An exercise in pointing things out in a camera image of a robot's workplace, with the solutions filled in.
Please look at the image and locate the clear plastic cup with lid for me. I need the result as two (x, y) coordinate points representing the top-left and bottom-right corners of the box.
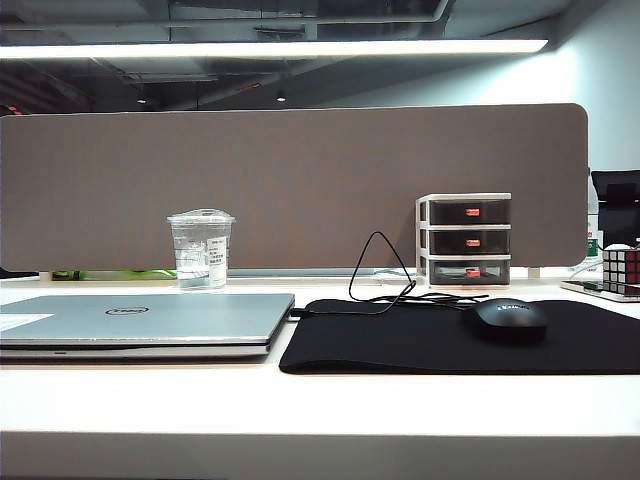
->
(166, 208), (238, 291)

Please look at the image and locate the silver Dell laptop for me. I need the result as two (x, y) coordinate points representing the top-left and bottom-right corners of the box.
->
(0, 293), (296, 362)

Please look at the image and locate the grey desk partition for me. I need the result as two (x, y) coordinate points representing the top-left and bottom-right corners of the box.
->
(0, 103), (590, 271)

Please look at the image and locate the black mouse pad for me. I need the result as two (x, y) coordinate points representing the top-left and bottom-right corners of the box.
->
(278, 298), (640, 376)

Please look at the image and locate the black computer mouse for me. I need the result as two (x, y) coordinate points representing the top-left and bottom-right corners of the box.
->
(460, 298), (549, 344)

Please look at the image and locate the long ceiling light strip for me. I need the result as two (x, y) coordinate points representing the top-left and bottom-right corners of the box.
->
(0, 38), (550, 60)

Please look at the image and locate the white flat tray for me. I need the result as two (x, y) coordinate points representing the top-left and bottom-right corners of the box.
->
(559, 279), (640, 304)

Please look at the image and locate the clear bottle with green label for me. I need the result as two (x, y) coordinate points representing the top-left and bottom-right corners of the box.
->
(584, 184), (604, 261)

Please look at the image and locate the black monitor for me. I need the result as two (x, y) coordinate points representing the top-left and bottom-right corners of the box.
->
(590, 169), (640, 249)

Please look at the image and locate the Rubik's cube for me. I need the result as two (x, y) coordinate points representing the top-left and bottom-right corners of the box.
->
(601, 243), (640, 296)

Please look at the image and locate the aluminium divider base rail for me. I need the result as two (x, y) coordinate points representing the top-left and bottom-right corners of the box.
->
(227, 267), (419, 278)

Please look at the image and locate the black mouse cable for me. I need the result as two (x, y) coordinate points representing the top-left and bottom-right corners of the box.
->
(291, 230), (489, 319)

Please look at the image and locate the white drawer organizer frame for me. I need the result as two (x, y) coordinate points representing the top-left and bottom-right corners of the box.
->
(415, 192), (513, 290)

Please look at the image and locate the dark drawer with red handle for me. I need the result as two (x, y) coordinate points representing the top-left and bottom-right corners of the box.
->
(428, 198), (511, 225)
(428, 228), (511, 255)
(428, 259), (511, 286)

